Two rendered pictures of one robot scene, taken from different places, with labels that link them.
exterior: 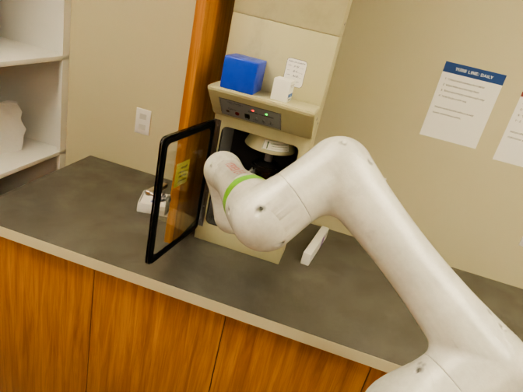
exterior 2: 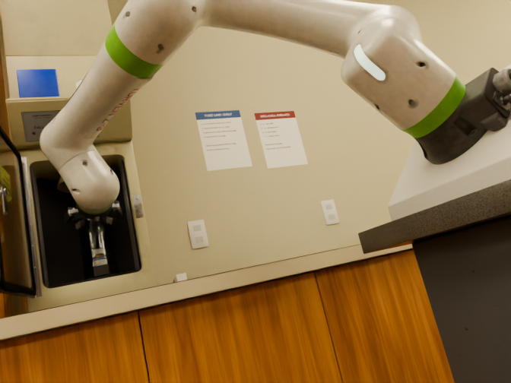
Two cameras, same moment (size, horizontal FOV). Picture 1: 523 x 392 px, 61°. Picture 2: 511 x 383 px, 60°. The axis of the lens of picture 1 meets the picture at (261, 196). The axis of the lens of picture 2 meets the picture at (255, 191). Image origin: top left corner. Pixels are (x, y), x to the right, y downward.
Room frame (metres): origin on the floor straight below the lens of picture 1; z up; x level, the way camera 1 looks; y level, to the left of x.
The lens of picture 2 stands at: (0.09, 0.30, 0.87)
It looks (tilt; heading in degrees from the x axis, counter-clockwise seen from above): 13 degrees up; 327
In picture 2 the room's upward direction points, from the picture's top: 13 degrees counter-clockwise
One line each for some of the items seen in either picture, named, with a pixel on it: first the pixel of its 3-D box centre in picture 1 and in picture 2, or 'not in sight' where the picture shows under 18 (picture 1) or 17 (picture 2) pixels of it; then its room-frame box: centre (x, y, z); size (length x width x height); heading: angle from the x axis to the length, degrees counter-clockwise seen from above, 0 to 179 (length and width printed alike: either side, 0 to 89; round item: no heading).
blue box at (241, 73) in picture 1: (243, 73); (39, 92); (1.33, 0.13, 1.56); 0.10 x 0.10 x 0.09; 80
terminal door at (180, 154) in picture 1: (181, 189); (9, 210); (1.23, 0.24, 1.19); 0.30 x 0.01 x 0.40; 164
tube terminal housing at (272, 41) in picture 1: (266, 140); (80, 185); (1.49, 0.03, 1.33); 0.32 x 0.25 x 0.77; 80
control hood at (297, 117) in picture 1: (261, 112); (73, 121); (1.31, 0.06, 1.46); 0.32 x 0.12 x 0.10; 80
